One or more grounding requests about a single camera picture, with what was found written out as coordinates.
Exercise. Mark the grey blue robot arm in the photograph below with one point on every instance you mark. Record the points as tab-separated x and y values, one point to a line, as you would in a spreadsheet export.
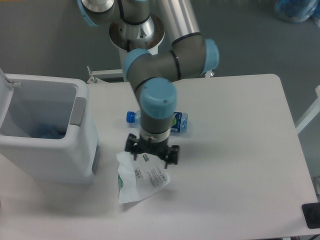
159	52

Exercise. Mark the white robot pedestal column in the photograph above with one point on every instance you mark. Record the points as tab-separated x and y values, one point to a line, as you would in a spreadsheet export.
126	37

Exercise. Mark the white pedestal base frame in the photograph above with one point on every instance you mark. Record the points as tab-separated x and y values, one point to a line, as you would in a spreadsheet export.
105	73

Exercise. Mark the white plastic wrapper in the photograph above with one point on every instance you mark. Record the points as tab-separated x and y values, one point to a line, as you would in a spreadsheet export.
140	177

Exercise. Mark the blue plastic drink bottle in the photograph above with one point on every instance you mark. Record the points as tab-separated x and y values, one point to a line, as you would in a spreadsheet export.
179	121

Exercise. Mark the white plastic trash can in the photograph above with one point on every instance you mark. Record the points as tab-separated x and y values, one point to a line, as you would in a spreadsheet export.
47	128

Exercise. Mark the blue plastic bag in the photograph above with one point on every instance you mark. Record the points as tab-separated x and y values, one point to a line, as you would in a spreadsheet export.
295	11

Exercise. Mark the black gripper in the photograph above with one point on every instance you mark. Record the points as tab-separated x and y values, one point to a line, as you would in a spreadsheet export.
136	146

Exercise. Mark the black device at table edge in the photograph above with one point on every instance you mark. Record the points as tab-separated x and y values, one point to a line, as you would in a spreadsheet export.
311	212

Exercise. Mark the white frame bar right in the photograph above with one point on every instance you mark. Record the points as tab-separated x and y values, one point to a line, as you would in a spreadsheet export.
309	114

